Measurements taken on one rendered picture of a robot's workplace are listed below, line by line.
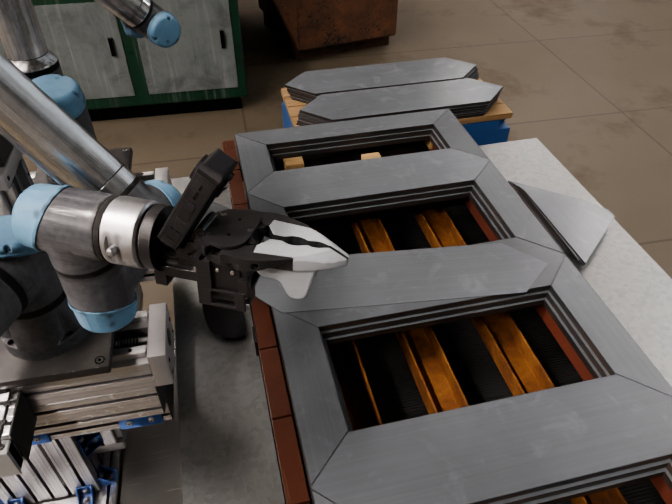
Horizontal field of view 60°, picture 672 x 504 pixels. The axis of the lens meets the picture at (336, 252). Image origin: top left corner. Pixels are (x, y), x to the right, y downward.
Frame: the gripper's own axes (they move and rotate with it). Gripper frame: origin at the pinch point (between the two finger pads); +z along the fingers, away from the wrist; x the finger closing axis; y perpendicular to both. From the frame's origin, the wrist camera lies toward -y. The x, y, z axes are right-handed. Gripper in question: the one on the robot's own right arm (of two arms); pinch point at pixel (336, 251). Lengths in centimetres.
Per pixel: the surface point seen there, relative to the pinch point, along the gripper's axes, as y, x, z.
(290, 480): 62, -14, -9
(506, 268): 50, -75, 27
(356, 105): 43, -150, -27
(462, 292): 51, -64, 17
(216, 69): 84, -283, -141
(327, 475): 58, -14, -2
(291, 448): 61, -20, -11
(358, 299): 52, -56, -6
